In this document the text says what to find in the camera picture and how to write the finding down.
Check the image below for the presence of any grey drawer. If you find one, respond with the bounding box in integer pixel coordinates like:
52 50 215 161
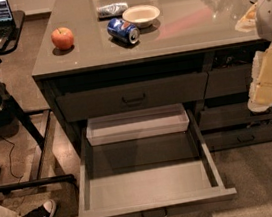
199 102 272 130
56 73 208 122
75 113 237 217
205 64 252 99
204 124 272 151

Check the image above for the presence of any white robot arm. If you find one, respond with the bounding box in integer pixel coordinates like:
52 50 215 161
241 0 272 113

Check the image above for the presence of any white paper bowl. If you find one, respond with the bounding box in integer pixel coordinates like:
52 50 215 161
122 5 160 29

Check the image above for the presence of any blue pepsi can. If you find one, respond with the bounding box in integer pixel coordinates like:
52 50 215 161
106 18 140 45

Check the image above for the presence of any silver chip bag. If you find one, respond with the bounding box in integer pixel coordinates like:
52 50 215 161
97 2 129 19

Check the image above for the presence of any red apple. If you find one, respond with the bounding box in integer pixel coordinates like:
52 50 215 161
51 27 75 51

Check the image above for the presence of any black laptop stand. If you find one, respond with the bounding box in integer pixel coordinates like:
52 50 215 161
0 10 77 195

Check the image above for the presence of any black floor cable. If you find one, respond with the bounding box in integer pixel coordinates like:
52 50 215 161
0 130 25 183

